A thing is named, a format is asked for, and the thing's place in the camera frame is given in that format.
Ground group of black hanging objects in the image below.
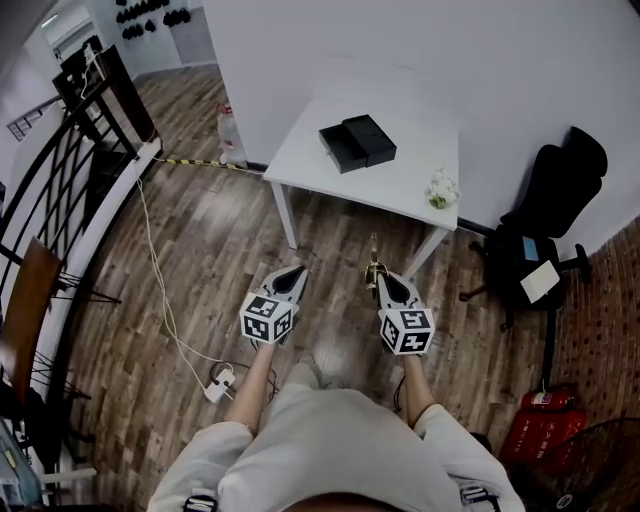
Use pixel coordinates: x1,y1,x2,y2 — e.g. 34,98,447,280
114,0,192,42

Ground white power strip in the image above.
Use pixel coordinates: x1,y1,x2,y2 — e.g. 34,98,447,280
203,367,237,402

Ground person's white shirt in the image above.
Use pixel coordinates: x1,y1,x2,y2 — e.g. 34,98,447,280
146,382,527,512

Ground white flowers in glass vase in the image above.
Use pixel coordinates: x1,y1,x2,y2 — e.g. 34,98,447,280
424,167,462,211

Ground person's left forearm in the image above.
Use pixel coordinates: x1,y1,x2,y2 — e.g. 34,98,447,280
224,341,279,434

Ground red fire extinguisher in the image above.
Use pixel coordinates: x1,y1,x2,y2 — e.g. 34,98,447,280
519,383,577,412

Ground white table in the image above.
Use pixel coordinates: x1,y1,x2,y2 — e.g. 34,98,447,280
263,94,460,281

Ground long white power cable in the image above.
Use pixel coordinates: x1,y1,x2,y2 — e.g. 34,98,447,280
133,158,222,367

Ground person's left harness strap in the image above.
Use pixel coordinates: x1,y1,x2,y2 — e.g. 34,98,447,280
181,493,219,512

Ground black box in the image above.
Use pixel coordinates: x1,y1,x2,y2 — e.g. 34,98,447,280
318,113,398,175

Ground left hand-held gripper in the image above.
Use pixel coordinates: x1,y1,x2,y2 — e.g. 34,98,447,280
240,265,309,347

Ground yellow black striped tape strip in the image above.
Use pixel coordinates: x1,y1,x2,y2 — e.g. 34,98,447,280
152,155,265,175

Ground black floor fan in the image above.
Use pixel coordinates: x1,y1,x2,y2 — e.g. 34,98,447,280
509,417,640,512

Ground black cabinet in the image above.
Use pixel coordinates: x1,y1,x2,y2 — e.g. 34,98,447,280
52,43,159,152

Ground person's harness strap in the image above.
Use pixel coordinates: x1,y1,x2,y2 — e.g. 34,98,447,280
458,481,502,512
181,493,219,512

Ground black metal railing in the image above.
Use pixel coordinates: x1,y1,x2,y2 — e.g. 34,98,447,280
0,74,164,306

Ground black office chair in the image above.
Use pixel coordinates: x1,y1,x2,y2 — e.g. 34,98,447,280
458,125,610,332

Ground person's right harness strap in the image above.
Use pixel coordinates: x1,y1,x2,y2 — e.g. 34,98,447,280
458,481,502,512

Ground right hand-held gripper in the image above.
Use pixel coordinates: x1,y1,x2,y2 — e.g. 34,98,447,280
375,272,435,357

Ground clear plastic bottle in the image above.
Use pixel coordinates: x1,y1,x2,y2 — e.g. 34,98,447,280
215,102,249,168

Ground person's grey shoe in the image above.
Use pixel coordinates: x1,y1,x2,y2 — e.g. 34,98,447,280
285,355,349,392

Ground person's right forearm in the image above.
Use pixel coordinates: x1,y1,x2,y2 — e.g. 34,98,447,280
401,352,437,429

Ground brown wooden chair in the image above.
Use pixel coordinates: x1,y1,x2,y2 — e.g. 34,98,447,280
0,235,122,404

